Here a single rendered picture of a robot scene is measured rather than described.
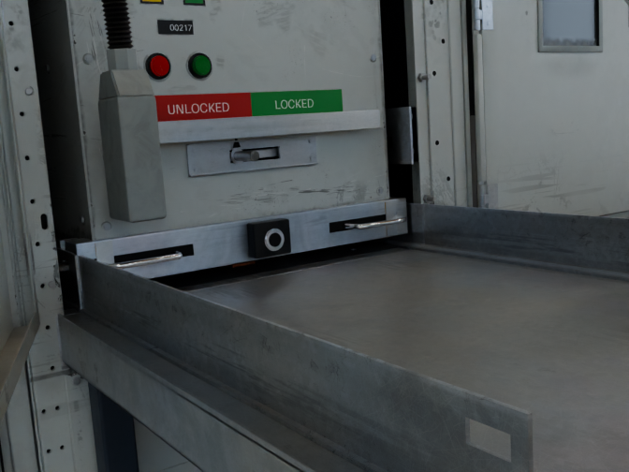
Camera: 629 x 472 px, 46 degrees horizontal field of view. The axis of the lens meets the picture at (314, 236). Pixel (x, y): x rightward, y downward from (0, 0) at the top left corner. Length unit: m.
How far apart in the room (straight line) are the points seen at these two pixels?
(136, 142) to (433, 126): 0.53
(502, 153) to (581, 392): 0.78
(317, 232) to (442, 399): 0.75
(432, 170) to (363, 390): 0.81
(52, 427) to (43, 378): 0.06
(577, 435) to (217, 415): 0.25
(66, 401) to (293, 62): 0.56
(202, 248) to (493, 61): 0.58
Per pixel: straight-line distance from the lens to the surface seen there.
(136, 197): 0.89
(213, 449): 0.58
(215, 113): 1.05
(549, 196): 1.41
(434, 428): 0.41
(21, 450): 0.98
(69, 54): 1.00
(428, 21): 1.24
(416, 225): 1.23
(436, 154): 1.23
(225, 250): 1.05
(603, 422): 0.54
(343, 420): 0.48
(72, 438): 0.99
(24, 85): 0.93
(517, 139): 1.34
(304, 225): 1.11
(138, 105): 0.89
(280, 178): 1.10
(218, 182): 1.05
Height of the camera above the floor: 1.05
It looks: 8 degrees down
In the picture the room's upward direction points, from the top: 4 degrees counter-clockwise
